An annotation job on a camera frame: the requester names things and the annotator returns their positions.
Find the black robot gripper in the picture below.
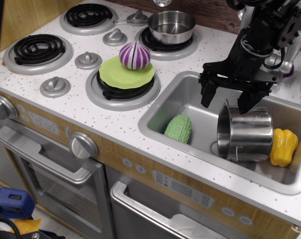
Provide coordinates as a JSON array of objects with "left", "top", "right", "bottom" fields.
[{"left": 198, "top": 26, "right": 278, "bottom": 114}]

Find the tall steel pot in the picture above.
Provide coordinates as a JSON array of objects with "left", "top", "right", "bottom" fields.
[{"left": 217, "top": 100, "right": 274, "bottom": 163}]

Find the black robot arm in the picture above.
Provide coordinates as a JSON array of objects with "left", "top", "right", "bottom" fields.
[{"left": 198, "top": 0, "right": 301, "bottom": 114}]

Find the steel sink basin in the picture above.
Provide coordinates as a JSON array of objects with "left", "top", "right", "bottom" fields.
[{"left": 138, "top": 71, "right": 301, "bottom": 195}]

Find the green toy bumpy gourd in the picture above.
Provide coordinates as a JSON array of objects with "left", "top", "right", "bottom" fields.
[{"left": 164, "top": 114, "right": 192, "bottom": 143}]

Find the silver toy faucet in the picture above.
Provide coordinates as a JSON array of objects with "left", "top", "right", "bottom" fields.
[{"left": 264, "top": 30, "right": 301, "bottom": 77}]

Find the yellow toy bell pepper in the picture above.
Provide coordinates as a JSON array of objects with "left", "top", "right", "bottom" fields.
[{"left": 270, "top": 128, "right": 299, "bottom": 167}]

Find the back right black burner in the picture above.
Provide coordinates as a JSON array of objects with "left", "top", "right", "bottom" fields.
[{"left": 135, "top": 27, "right": 198, "bottom": 61}]

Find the black burner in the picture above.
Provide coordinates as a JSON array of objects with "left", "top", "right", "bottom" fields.
[
  {"left": 85, "top": 70, "right": 160, "bottom": 112},
  {"left": 135, "top": 27, "right": 198, "bottom": 61},
  {"left": 3, "top": 34, "right": 73, "bottom": 75},
  {"left": 60, "top": 3, "right": 119, "bottom": 36}
]

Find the small steel saucepan on stove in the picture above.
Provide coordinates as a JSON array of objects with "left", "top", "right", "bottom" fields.
[{"left": 113, "top": 10, "right": 196, "bottom": 44}]

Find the purple white toy onion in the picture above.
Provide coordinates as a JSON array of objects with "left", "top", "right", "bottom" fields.
[{"left": 119, "top": 41, "right": 151, "bottom": 70}]

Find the hanging steel strainer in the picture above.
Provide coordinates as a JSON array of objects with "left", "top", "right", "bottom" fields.
[{"left": 152, "top": 0, "right": 172, "bottom": 7}]

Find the grey stove knob back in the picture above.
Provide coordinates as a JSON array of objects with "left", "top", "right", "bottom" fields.
[{"left": 126, "top": 10, "right": 148, "bottom": 26}]

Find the grey stove knob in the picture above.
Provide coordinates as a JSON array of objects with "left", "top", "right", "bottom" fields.
[
  {"left": 103, "top": 28, "right": 128, "bottom": 47},
  {"left": 75, "top": 51, "right": 103, "bottom": 70},
  {"left": 40, "top": 77, "right": 71, "bottom": 98},
  {"left": 126, "top": 10, "right": 148, "bottom": 26}
]

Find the front right black burner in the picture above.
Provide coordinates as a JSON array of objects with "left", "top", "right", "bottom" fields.
[{"left": 85, "top": 70, "right": 160, "bottom": 112}]

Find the light green plate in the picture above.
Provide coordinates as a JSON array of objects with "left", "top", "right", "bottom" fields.
[{"left": 99, "top": 56, "right": 155, "bottom": 90}]

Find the grey stove knob upper middle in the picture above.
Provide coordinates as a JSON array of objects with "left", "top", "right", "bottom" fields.
[{"left": 103, "top": 28, "right": 128, "bottom": 47}]

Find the grey stove knob lower middle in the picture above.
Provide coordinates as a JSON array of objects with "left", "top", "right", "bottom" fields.
[{"left": 75, "top": 51, "right": 103, "bottom": 70}]

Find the toy dishwasher door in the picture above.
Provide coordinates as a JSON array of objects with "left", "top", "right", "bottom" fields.
[{"left": 106, "top": 165, "right": 288, "bottom": 239}]

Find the silver oven dial right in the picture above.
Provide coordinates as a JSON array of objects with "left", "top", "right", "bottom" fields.
[{"left": 69, "top": 131, "right": 99, "bottom": 160}]

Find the silver oven dial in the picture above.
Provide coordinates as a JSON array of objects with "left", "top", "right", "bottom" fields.
[
  {"left": 0, "top": 95, "right": 18, "bottom": 120},
  {"left": 69, "top": 131, "right": 99, "bottom": 160}
]

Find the back left black burner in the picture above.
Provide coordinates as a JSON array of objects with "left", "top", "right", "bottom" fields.
[{"left": 60, "top": 3, "right": 119, "bottom": 36}]

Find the grey stove knob front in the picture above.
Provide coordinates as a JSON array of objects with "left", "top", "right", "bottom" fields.
[{"left": 40, "top": 77, "right": 71, "bottom": 98}]

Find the toy oven door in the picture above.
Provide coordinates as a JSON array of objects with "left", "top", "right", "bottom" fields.
[{"left": 0, "top": 126, "right": 113, "bottom": 239}]

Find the front left black burner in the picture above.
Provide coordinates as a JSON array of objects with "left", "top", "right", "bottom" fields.
[{"left": 3, "top": 34, "right": 73, "bottom": 75}]

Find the silver oven dial left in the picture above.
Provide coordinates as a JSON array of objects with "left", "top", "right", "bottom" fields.
[{"left": 0, "top": 95, "right": 18, "bottom": 120}]

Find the yellow cloth on floor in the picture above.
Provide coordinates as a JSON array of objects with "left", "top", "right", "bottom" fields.
[{"left": 13, "top": 218, "right": 42, "bottom": 235}]

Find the blue clamp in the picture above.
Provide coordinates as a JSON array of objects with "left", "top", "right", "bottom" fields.
[{"left": 0, "top": 187, "right": 35, "bottom": 219}]

